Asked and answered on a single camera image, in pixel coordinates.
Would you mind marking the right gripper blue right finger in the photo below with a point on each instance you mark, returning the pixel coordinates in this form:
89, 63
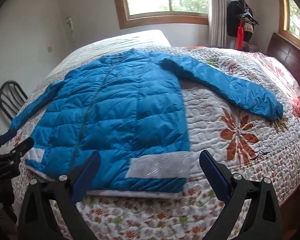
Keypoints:
217, 175

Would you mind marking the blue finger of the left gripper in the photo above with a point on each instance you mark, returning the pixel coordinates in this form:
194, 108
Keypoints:
23, 147
8, 136

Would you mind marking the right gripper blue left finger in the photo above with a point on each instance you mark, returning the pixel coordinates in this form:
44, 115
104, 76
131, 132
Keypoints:
82, 176

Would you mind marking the blue puffer jacket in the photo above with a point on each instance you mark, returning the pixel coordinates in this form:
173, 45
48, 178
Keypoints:
129, 108

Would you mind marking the coat rack with clothes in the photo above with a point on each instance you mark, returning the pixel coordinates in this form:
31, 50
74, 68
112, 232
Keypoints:
240, 23

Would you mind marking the black metal chair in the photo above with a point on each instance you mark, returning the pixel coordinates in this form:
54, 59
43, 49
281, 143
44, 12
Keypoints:
12, 98

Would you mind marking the floral quilted bedspread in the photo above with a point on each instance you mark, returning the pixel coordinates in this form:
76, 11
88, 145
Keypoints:
263, 157

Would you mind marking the dark wooden headboard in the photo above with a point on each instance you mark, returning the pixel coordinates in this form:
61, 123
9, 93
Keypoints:
286, 53

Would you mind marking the wooden framed window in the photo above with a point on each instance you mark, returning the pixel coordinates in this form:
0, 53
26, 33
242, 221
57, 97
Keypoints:
136, 13

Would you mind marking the wooden side window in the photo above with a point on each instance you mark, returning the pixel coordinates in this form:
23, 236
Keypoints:
289, 23

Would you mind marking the white striped curtain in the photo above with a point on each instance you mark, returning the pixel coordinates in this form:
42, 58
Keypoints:
217, 22

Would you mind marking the yellow wall socket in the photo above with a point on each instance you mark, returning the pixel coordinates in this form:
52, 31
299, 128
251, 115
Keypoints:
49, 49

